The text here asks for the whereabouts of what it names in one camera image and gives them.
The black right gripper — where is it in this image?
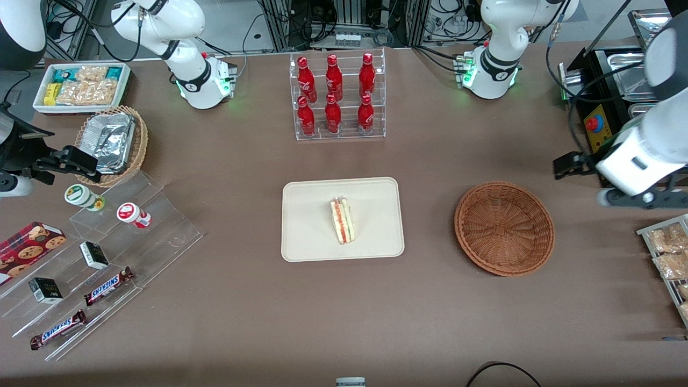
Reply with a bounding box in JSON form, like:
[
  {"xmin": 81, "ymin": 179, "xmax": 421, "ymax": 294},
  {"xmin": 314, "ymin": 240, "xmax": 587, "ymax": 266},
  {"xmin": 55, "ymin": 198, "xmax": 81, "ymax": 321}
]
[{"xmin": 0, "ymin": 116, "xmax": 102, "ymax": 185}]

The triangle sandwich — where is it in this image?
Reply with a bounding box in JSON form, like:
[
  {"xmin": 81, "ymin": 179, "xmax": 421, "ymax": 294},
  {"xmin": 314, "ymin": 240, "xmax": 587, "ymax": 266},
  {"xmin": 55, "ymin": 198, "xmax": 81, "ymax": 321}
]
[{"xmin": 330, "ymin": 197, "xmax": 356, "ymax": 245}]

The tan wicker basket with foil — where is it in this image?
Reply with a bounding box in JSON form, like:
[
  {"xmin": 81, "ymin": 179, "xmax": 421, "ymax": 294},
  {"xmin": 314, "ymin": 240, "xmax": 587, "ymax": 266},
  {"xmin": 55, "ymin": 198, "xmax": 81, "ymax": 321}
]
[{"xmin": 74, "ymin": 105, "xmax": 149, "ymax": 188}]

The round brown wicker basket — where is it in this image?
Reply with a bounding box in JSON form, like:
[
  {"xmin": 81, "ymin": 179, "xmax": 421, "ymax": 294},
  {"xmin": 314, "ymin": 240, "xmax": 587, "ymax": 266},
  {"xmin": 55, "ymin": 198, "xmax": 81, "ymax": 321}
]
[{"xmin": 454, "ymin": 181, "xmax": 555, "ymax": 277}]

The cream rectangular tray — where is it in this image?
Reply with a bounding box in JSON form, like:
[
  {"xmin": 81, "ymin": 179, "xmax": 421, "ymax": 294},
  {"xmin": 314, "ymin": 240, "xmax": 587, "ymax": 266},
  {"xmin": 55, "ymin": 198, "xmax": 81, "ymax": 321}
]
[{"xmin": 281, "ymin": 177, "xmax": 405, "ymax": 263}]

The green lid cup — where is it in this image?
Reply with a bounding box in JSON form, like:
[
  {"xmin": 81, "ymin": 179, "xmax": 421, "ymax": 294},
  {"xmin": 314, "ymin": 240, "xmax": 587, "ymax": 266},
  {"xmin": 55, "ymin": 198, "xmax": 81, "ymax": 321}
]
[{"xmin": 64, "ymin": 183, "xmax": 106, "ymax": 212}]

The aluminium foil container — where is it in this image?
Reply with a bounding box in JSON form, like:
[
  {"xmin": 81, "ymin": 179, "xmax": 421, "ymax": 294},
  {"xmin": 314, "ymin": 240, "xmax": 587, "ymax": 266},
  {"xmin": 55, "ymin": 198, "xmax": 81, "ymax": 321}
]
[{"xmin": 83, "ymin": 112, "xmax": 137, "ymax": 176}]

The black appliance with yellow panel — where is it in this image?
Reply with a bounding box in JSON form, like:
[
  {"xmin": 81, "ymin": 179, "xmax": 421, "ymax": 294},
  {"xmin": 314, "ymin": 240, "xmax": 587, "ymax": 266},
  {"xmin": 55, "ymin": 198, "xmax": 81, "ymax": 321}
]
[{"xmin": 558, "ymin": 46, "xmax": 688, "ymax": 189}]

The clear bag of crackers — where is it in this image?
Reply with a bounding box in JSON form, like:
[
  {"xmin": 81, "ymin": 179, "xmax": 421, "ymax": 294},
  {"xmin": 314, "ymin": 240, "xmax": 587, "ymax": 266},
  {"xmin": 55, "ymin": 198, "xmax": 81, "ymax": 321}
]
[
  {"xmin": 75, "ymin": 65, "xmax": 109, "ymax": 84},
  {"xmin": 56, "ymin": 80, "xmax": 117, "ymax": 106}
]

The white snack bin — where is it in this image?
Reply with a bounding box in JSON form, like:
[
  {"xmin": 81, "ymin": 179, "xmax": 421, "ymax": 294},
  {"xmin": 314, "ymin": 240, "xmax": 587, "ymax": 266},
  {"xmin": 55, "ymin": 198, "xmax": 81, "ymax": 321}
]
[{"xmin": 33, "ymin": 62, "xmax": 132, "ymax": 116}]

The red lid cup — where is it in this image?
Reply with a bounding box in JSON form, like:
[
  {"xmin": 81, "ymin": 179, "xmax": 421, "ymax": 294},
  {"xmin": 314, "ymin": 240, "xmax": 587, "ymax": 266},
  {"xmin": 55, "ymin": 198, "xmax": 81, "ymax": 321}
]
[{"xmin": 116, "ymin": 202, "xmax": 152, "ymax": 230}]

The small black box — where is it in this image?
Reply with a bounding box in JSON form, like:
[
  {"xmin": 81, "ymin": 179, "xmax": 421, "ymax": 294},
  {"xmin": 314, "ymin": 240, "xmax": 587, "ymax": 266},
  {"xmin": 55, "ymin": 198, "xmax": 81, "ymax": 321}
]
[
  {"xmin": 79, "ymin": 241, "xmax": 110, "ymax": 270},
  {"xmin": 27, "ymin": 277, "xmax": 64, "ymax": 305}
]

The red cookie box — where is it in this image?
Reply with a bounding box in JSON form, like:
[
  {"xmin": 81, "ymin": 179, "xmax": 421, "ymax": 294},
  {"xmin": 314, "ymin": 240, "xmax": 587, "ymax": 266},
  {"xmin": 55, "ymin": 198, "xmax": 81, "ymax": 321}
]
[{"xmin": 0, "ymin": 221, "xmax": 68, "ymax": 286}]

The stainless steel pan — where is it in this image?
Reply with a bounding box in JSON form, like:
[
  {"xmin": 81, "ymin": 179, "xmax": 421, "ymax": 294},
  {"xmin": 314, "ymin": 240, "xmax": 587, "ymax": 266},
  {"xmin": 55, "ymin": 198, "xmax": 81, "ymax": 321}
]
[
  {"xmin": 627, "ymin": 9, "xmax": 673, "ymax": 50},
  {"xmin": 604, "ymin": 49, "xmax": 660, "ymax": 103}
]

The clear acrylic stepped display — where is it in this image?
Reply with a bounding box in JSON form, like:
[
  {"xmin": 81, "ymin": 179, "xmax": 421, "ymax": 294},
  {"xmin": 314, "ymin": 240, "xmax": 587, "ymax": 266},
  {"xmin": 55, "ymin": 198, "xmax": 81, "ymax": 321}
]
[{"xmin": 0, "ymin": 170, "xmax": 204, "ymax": 362}]

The Snickers bar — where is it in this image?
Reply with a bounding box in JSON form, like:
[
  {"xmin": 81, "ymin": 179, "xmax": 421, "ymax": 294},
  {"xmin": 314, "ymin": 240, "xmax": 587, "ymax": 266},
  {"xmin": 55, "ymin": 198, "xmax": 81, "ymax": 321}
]
[
  {"xmin": 29, "ymin": 309, "xmax": 88, "ymax": 351},
  {"xmin": 83, "ymin": 266, "xmax": 135, "ymax": 307}
]

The red cola bottle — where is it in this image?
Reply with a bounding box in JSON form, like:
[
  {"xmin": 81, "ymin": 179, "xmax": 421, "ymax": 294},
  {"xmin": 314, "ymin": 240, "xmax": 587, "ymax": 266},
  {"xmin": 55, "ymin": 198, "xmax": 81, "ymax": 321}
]
[
  {"xmin": 359, "ymin": 52, "xmax": 376, "ymax": 99},
  {"xmin": 297, "ymin": 56, "xmax": 318, "ymax": 103},
  {"xmin": 357, "ymin": 94, "xmax": 375, "ymax": 135},
  {"xmin": 325, "ymin": 54, "xmax": 344, "ymax": 102},
  {"xmin": 324, "ymin": 94, "xmax": 342, "ymax": 134},
  {"xmin": 297, "ymin": 96, "xmax": 317, "ymax": 137}
]

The clear acrylic bottle rack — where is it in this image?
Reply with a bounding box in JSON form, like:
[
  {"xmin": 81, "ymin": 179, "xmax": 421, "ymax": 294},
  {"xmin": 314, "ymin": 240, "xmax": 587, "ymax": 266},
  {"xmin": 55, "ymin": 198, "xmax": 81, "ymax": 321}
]
[{"xmin": 290, "ymin": 48, "xmax": 387, "ymax": 141}]

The white power strip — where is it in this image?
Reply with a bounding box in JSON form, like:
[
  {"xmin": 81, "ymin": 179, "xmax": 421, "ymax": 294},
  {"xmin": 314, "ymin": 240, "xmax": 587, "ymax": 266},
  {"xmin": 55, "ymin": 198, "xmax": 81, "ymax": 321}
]
[{"xmin": 334, "ymin": 31, "xmax": 372, "ymax": 48}]

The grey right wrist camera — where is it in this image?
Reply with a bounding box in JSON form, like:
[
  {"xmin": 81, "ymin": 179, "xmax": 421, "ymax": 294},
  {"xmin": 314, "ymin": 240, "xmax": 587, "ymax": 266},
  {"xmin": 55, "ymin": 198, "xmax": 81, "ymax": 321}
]
[{"xmin": 0, "ymin": 176, "xmax": 34, "ymax": 198}]

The black floor cable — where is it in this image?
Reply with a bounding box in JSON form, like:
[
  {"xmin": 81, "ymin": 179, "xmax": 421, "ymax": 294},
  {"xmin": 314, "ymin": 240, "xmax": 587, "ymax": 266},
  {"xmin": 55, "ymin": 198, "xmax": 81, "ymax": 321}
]
[{"xmin": 464, "ymin": 361, "xmax": 543, "ymax": 387}]

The aluminium frame rack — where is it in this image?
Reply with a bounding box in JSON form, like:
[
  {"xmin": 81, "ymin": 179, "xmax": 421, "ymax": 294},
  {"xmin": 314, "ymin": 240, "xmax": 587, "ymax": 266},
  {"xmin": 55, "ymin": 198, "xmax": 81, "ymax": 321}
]
[{"xmin": 257, "ymin": 0, "xmax": 432, "ymax": 53}]

